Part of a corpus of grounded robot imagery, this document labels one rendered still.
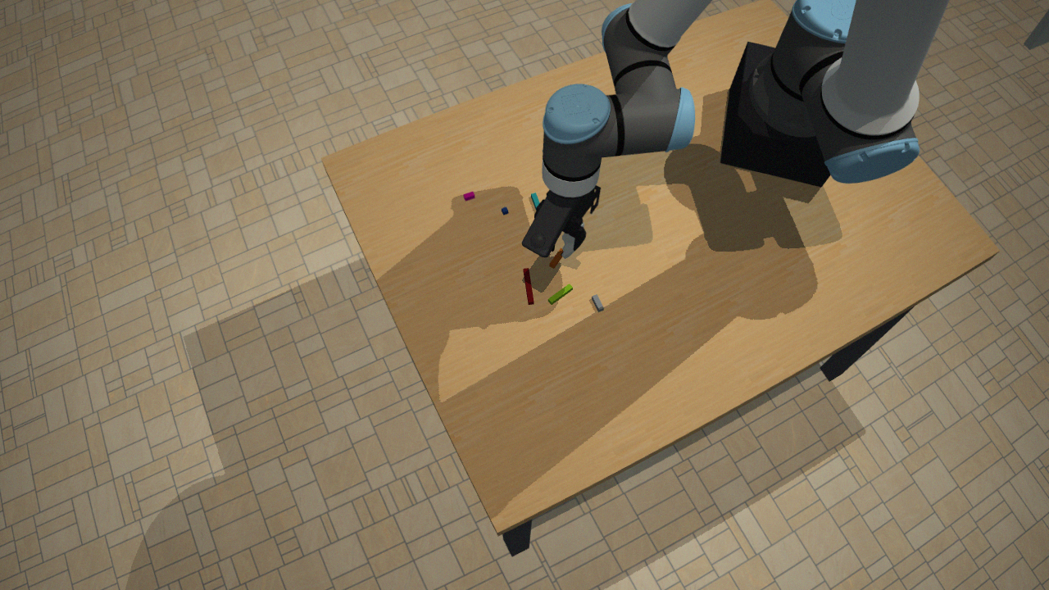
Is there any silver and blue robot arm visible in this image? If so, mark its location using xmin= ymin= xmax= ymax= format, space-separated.
xmin=522 ymin=0 xmax=950 ymax=257

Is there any green rectangular bar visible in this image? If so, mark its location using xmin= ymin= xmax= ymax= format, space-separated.
xmin=548 ymin=285 xmax=573 ymax=305

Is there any dark red rod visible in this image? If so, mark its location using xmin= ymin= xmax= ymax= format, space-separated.
xmin=525 ymin=268 xmax=534 ymax=305

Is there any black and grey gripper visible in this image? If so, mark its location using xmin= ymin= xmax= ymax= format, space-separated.
xmin=561 ymin=186 xmax=601 ymax=259

